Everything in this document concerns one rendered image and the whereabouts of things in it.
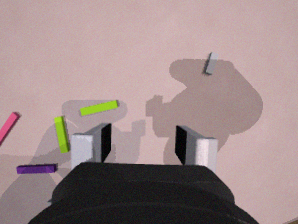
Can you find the pink rod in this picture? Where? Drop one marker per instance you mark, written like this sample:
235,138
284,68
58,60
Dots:
13,118

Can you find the purple rod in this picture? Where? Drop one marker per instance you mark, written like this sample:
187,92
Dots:
30,169

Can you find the lime green rod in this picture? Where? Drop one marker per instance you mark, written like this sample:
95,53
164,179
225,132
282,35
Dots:
99,107
62,135

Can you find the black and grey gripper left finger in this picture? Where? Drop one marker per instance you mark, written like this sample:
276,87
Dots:
91,146

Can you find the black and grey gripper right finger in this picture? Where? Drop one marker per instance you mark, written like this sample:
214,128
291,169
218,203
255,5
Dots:
193,148

